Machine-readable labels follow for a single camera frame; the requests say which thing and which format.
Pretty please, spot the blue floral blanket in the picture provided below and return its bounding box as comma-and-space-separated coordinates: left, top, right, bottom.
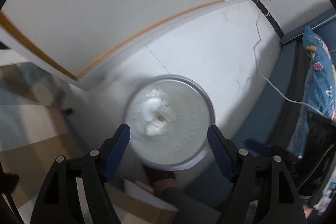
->
294, 26, 336, 159

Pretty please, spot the blue grey bed frame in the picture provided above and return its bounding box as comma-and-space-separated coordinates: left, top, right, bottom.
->
234, 9, 336, 151

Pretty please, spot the dark cloth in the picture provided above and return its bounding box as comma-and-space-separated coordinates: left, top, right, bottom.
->
297, 114, 336, 198

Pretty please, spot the checkered tablecloth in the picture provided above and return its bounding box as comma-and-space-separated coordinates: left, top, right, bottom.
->
0, 61, 87, 211

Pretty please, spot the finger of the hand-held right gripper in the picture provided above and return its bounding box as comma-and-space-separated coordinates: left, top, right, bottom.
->
245, 139, 273, 155

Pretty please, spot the white cable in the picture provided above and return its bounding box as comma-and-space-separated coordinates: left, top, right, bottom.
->
252, 0, 336, 119

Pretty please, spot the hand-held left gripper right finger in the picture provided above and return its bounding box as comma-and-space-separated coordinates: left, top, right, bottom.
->
207, 124, 307, 224

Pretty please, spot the white wardrobe with wood trim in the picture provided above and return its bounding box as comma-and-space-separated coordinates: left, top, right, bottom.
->
0, 0, 297, 90

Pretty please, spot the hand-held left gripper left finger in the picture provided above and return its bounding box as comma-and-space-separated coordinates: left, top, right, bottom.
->
29, 123, 131, 224

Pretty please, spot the black furry object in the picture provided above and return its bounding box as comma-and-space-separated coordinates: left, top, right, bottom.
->
0, 172, 20, 194

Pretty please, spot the round white trash can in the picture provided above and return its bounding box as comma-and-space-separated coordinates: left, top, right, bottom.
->
123, 74, 216, 171

